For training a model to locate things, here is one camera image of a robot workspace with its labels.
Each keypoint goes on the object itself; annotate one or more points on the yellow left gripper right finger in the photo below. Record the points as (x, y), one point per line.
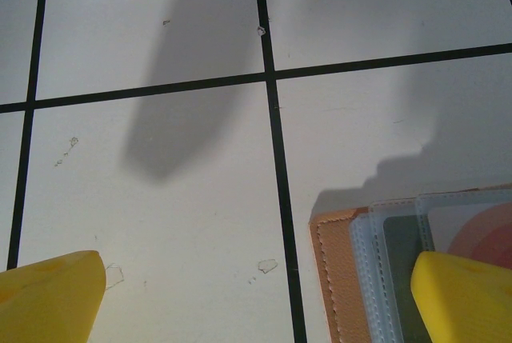
(468, 303)

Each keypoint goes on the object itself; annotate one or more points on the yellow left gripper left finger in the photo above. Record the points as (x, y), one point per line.
(48, 303)

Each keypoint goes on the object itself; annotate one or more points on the white card with red circle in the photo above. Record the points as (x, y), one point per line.
(472, 231)

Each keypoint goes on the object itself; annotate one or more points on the black card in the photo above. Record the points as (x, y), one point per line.
(400, 263)

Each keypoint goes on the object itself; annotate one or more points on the tan leather card holder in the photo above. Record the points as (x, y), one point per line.
(340, 263)

